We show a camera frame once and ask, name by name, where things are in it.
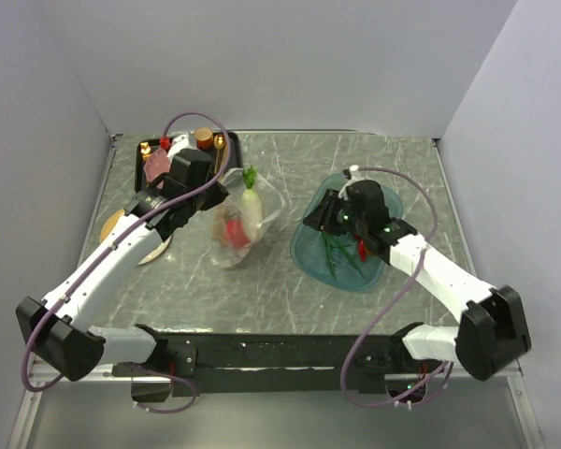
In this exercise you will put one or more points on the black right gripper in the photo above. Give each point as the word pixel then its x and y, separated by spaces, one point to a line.
pixel 321 217

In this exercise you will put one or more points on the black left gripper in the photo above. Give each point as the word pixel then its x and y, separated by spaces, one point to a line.
pixel 220 192

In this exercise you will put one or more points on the white toy daikon radish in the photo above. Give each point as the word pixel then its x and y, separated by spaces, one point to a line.
pixel 251 205

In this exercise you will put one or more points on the clear polka dot zip bag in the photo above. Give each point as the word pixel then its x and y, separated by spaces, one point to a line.
pixel 273 205

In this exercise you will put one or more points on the red toy apple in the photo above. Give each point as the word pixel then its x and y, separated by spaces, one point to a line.
pixel 235 234

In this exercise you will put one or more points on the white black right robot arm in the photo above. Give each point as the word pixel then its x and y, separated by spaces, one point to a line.
pixel 491 330

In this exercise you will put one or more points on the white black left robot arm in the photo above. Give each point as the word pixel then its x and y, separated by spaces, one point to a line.
pixel 59 327

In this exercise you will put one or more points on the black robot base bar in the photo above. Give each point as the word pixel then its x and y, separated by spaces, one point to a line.
pixel 183 365

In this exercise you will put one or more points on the pink polka dot plate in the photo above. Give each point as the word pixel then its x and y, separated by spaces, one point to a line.
pixel 156 164

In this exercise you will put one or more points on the orange cup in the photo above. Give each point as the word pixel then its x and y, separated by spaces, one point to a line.
pixel 203 138

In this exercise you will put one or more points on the black serving tray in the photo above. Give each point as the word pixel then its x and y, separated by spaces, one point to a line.
pixel 140 179

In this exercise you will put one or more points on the red toy chili pepper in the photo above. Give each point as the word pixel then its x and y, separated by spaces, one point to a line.
pixel 362 251

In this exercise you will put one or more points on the gold spoon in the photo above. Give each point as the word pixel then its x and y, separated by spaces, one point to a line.
pixel 219 144

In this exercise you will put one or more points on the gold fork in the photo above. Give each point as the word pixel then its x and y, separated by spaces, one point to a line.
pixel 145 150

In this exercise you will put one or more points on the teal transparent plastic container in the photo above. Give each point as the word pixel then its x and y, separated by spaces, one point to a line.
pixel 334 261

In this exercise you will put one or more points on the cream round plate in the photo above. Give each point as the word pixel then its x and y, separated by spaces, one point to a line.
pixel 151 246

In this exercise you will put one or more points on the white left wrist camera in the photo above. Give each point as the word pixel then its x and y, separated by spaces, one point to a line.
pixel 180 142

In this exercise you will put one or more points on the aluminium frame rail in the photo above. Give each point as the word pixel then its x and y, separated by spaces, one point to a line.
pixel 41 372

